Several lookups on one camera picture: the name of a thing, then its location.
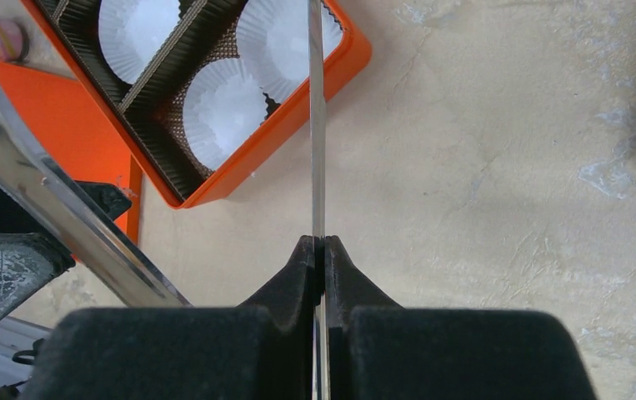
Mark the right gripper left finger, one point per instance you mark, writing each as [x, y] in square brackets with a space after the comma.
[260, 349]

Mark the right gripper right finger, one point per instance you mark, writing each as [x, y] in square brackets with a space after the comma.
[379, 349]

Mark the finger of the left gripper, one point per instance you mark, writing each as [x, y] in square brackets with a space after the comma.
[3, 276]

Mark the metal tongs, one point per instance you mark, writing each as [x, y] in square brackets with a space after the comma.
[36, 182]

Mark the orange tin lid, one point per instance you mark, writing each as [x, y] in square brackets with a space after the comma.
[77, 135]

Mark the orange cookie tin box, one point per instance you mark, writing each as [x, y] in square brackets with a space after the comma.
[148, 115]

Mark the white paper cup near-left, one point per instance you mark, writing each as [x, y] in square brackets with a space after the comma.
[223, 107]

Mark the white paper cup middle-left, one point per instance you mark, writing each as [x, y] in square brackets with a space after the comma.
[130, 33]

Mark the white paper cup near-right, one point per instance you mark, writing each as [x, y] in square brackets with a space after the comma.
[272, 39]

